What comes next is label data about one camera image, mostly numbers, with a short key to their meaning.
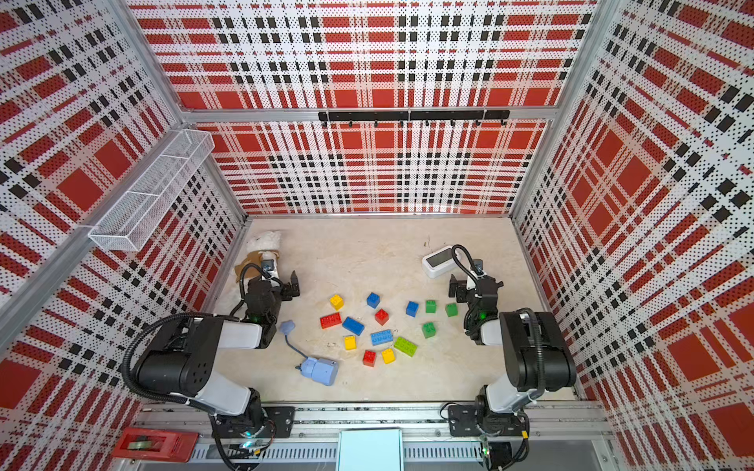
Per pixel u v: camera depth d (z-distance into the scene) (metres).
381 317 0.90
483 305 0.72
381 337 0.88
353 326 0.91
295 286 0.88
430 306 0.94
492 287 0.72
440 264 1.01
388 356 0.84
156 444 0.66
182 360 0.45
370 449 0.67
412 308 0.92
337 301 0.93
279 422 0.73
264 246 1.01
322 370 0.79
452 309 0.93
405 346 0.85
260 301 0.70
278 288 0.75
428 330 0.86
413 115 0.88
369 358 0.82
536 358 0.42
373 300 0.95
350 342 0.86
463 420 0.73
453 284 0.87
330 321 0.91
